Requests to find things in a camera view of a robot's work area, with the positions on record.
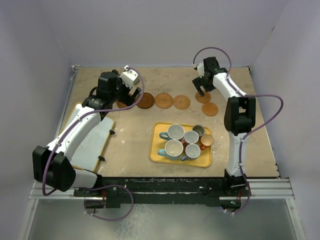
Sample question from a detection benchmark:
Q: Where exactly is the light wooden coaster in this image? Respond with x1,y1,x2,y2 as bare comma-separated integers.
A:
201,102,219,117
195,92,211,104

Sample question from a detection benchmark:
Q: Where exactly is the pink printed mug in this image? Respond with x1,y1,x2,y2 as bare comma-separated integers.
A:
181,130,199,148

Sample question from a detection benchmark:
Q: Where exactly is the dark wooden saucer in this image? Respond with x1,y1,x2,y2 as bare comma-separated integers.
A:
116,101,127,109
137,92,155,109

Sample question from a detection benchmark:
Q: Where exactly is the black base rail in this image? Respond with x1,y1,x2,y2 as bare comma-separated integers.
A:
74,175,251,209

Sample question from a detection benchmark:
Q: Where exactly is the yellow tray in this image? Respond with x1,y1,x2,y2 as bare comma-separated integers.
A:
149,122,212,168

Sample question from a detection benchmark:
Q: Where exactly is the blue mug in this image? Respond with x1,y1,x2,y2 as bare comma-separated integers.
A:
159,124,185,141
180,144,201,162
157,139,184,161

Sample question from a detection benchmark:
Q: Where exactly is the woven rattan coaster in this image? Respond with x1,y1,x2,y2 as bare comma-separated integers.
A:
154,92,174,109
173,95,191,110

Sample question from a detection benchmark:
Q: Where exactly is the yellow framed whiteboard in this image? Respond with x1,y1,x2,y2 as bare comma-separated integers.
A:
58,104,114,172

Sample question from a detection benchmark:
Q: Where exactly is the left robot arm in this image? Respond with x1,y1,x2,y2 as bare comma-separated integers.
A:
32,65,145,196

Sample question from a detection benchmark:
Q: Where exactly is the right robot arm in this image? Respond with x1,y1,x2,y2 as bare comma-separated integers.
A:
192,57,256,196

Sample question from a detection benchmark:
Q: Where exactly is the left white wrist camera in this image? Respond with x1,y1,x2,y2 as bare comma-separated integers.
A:
120,65,140,89

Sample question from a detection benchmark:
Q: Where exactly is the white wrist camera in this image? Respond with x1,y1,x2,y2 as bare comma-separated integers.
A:
120,65,140,89
193,61,205,78

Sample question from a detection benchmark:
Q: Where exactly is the orange copper mug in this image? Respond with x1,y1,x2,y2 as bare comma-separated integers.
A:
200,134,214,150

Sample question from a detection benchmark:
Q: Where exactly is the small grey cup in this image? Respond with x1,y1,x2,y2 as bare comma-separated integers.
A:
192,124,205,137

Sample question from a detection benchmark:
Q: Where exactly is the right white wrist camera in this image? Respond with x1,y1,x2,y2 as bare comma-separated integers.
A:
193,61,205,78

